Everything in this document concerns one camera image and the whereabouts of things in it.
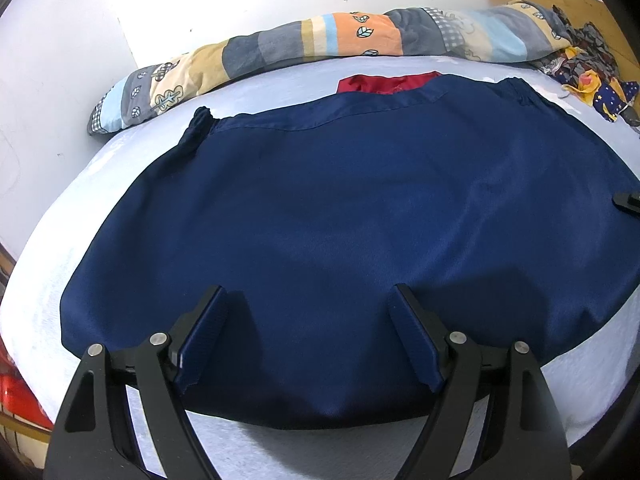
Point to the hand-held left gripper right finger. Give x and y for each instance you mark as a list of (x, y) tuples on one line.
[(416, 342)]

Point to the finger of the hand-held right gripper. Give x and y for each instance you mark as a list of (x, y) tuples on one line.
[(628, 203)]

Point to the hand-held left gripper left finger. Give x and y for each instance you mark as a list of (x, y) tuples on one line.
[(200, 347)]

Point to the navy jacket with red collar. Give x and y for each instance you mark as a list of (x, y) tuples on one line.
[(350, 185)]

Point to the navy yellow star print cloth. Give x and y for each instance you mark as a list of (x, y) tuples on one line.
[(610, 97)]

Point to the dark floral cloth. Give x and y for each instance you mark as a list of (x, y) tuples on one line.
[(580, 57)]

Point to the red plastic object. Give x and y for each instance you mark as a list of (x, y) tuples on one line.
[(22, 395)]

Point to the patchwork leaf print quilt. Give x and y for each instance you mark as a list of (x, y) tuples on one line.
[(300, 40)]

